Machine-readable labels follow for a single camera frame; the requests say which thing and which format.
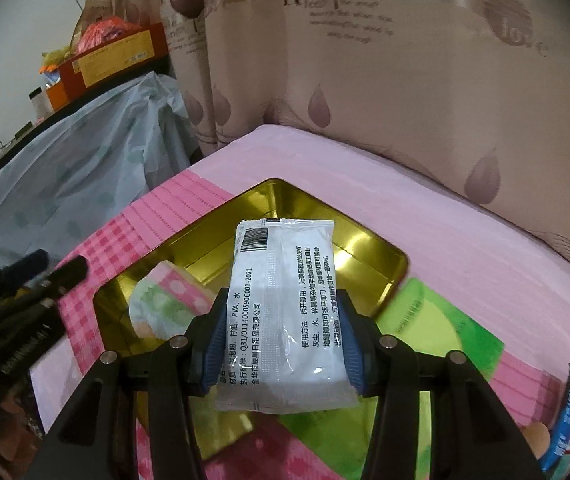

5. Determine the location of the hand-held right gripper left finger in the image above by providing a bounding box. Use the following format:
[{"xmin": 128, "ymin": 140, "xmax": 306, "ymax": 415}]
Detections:
[{"xmin": 27, "ymin": 287, "xmax": 230, "ymax": 480}]

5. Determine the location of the orange small box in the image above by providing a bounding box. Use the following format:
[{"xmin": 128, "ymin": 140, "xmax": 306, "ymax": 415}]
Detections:
[{"xmin": 45, "ymin": 82, "xmax": 70, "ymax": 112}]

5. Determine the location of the pink checkered tablecloth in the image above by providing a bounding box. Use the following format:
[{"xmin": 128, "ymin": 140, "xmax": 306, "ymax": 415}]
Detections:
[{"xmin": 30, "ymin": 125, "xmax": 570, "ymax": 480}]

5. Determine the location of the red mesh bag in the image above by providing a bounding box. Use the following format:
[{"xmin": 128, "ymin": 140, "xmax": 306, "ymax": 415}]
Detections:
[{"xmin": 77, "ymin": 16, "xmax": 140, "ymax": 55}]

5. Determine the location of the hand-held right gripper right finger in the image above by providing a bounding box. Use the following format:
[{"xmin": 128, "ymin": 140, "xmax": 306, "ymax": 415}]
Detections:
[{"xmin": 335, "ymin": 290, "xmax": 548, "ymax": 480}]

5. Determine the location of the light blue cloth cover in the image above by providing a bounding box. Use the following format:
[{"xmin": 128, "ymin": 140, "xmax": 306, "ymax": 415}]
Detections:
[{"xmin": 0, "ymin": 71, "xmax": 190, "ymax": 273}]

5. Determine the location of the beige leaf print curtain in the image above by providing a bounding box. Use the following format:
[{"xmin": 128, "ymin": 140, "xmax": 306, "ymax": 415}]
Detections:
[{"xmin": 100, "ymin": 0, "xmax": 570, "ymax": 301}]

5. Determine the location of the green tissue box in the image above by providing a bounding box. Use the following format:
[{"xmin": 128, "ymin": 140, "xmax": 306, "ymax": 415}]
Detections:
[{"xmin": 280, "ymin": 277, "xmax": 506, "ymax": 466}]

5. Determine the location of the white wet wipe packet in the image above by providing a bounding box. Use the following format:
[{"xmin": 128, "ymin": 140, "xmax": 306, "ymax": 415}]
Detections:
[{"xmin": 213, "ymin": 218, "xmax": 358, "ymax": 415}]

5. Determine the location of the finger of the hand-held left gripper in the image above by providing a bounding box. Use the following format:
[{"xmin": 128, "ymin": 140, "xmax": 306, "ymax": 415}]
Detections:
[
  {"xmin": 40, "ymin": 256, "xmax": 90, "ymax": 295},
  {"xmin": 2, "ymin": 249, "xmax": 50, "ymax": 283}
]

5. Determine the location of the yellow cardboard box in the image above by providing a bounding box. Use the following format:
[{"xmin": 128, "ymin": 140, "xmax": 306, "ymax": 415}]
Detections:
[{"xmin": 72, "ymin": 30, "xmax": 156, "ymax": 88}]

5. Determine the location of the polka dot tissue pack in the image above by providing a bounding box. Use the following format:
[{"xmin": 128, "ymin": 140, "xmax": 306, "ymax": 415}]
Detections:
[{"xmin": 129, "ymin": 260, "xmax": 218, "ymax": 342}]

